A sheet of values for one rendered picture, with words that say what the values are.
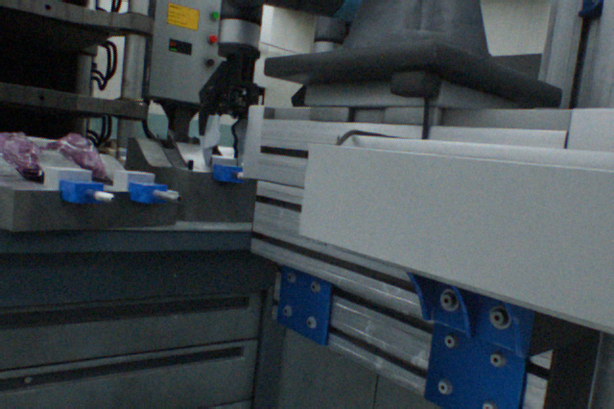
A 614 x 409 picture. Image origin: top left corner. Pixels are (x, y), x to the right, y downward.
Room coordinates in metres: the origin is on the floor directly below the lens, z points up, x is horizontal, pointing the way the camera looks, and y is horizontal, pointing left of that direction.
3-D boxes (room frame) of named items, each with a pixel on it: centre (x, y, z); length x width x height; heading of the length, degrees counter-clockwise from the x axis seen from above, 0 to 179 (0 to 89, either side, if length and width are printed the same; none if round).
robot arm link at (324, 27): (1.22, -0.01, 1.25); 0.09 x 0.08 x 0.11; 67
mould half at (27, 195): (0.91, 0.49, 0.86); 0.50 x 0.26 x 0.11; 53
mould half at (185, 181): (1.19, 0.25, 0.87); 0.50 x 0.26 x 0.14; 36
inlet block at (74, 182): (0.71, 0.30, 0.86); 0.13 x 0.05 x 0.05; 53
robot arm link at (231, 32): (0.95, 0.15, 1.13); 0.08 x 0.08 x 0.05
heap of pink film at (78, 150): (0.91, 0.49, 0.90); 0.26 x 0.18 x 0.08; 53
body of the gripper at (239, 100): (0.94, 0.15, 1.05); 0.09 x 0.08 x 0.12; 36
